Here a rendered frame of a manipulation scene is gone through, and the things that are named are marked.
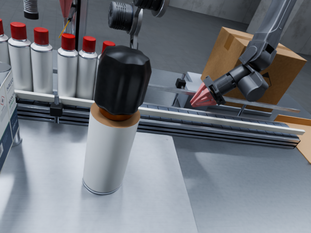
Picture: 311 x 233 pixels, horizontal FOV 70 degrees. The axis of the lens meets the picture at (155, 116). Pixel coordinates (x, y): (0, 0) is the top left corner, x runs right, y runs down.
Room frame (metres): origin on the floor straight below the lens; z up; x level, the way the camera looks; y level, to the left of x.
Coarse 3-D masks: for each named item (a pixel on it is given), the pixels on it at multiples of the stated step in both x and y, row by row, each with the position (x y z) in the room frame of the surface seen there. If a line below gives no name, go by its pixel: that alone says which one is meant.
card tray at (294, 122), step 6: (276, 120) 0.95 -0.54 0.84; (282, 120) 0.96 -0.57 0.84; (288, 120) 0.97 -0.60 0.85; (294, 120) 0.98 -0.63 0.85; (300, 120) 0.99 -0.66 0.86; (306, 120) 1.00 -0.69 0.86; (294, 126) 0.96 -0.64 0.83; (300, 126) 0.98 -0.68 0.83; (306, 126) 1.00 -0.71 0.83; (306, 132) 0.94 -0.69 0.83; (300, 138) 0.86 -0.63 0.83; (306, 138) 0.88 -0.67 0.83; (300, 144) 0.81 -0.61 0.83; (306, 144) 0.83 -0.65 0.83; (300, 150) 0.77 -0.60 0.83; (306, 150) 0.78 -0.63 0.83; (306, 156) 0.74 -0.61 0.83
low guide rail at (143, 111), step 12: (24, 96) 0.47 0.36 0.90; (36, 96) 0.48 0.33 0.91; (48, 96) 0.49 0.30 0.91; (60, 96) 0.51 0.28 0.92; (144, 108) 0.58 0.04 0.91; (192, 120) 0.63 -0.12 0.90; (204, 120) 0.64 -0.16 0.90; (216, 120) 0.66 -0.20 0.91; (228, 120) 0.68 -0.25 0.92; (288, 132) 0.76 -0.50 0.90; (300, 132) 0.77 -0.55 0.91
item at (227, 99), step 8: (56, 72) 0.56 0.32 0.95; (152, 88) 0.66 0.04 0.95; (160, 88) 0.66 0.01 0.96; (168, 88) 0.67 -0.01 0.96; (176, 88) 0.69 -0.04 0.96; (224, 96) 0.75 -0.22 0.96; (248, 104) 0.77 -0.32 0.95; (256, 104) 0.78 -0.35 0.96; (264, 104) 0.80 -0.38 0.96; (272, 104) 0.82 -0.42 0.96; (296, 112) 0.85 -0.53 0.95
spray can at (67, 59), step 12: (72, 36) 0.54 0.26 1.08; (60, 48) 0.53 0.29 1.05; (72, 48) 0.53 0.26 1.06; (60, 60) 0.51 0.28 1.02; (72, 60) 0.52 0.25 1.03; (60, 72) 0.51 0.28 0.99; (72, 72) 0.52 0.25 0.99; (60, 84) 0.51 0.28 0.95; (72, 84) 0.53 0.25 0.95; (72, 96) 0.53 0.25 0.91
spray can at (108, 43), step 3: (105, 42) 0.57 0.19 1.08; (108, 42) 0.58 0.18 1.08; (111, 42) 0.59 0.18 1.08; (105, 45) 0.56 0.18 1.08; (108, 45) 0.56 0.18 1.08; (111, 45) 0.56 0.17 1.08; (114, 45) 0.57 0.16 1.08; (102, 48) 0.57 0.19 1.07; (105, 48) 0.56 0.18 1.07; (102, 51) 0.56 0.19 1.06; (99, 57) 0.56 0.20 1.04; (96, 69) 0.56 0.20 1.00; (96, 72) 0.56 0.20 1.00; (96, 75) 0.56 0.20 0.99; (96, 78) 0.56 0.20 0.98; (93, 93) 0.56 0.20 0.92; (93, 96) 0.56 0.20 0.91; (93, 99) 0.56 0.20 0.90
